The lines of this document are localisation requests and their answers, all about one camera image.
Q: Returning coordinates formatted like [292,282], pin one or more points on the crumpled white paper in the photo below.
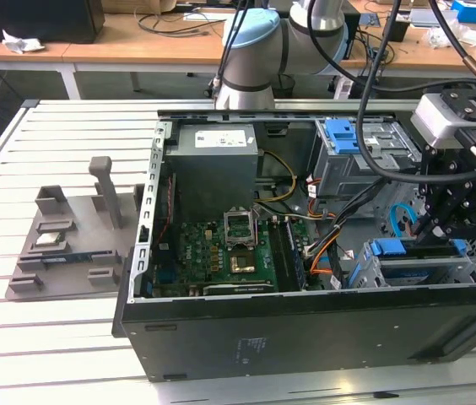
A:
[23,42]

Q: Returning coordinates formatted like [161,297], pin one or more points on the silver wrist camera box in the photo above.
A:
[440,122]

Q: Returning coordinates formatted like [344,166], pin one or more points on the dark mesh waste bin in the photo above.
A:
[284,86]

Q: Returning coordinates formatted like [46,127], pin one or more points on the flat grey box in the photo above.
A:
[421,17]

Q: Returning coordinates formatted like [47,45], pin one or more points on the blue plastic drive latch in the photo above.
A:
[343,137]

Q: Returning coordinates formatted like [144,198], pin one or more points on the silver CPU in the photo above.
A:
[50,239]

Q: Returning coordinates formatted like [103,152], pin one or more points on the black open PC case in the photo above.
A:
[305,337]

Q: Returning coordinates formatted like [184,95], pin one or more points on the black RAM slot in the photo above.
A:
[279,253]

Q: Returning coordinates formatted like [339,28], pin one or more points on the white power adapter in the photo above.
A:
[343,88]

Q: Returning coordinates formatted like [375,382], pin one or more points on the clear plastic bag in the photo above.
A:
[472,36]

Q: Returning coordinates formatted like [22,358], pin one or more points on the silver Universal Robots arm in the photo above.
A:
[255,55]

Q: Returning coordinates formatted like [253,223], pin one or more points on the grey metal drive cage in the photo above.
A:
[343,173]

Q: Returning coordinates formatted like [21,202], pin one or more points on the green motherboard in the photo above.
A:
[196,253]

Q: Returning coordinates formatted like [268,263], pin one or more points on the hard disk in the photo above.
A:
[390,246]

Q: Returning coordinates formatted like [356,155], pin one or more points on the CPU socket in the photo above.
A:
[242,263]

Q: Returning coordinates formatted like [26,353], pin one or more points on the grey power supply unit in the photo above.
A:
[212,177]

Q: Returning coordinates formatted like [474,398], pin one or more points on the bluish RAM slot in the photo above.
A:
[298,257]

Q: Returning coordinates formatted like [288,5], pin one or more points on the grey metal disk bay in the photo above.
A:
[364,270]

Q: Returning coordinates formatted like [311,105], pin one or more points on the grey parts rack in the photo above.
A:
[90,236]

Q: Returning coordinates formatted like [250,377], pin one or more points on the large black box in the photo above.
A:
[35,21]

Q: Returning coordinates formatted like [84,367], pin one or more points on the black graphics card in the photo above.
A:
[242,289]

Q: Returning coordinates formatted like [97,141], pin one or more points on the black desktop tower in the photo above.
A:
[354,42]

